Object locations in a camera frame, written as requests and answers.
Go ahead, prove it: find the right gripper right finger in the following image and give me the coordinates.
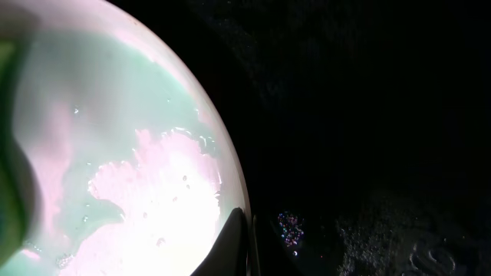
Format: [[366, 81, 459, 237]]
[[253, 215, 302, 276]]

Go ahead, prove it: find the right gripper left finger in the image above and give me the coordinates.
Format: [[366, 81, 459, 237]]
[[191, 208, 249, 276]]

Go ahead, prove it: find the white plate green stain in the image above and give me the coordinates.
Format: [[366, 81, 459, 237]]
[[1, 1, 252, 276]]

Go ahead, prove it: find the green scrubbing sponge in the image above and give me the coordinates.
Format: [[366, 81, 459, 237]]
[[1, 39, 38, 264]]

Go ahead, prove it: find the round black serving tray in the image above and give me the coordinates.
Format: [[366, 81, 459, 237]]
[[118, 0, 490, 275]]

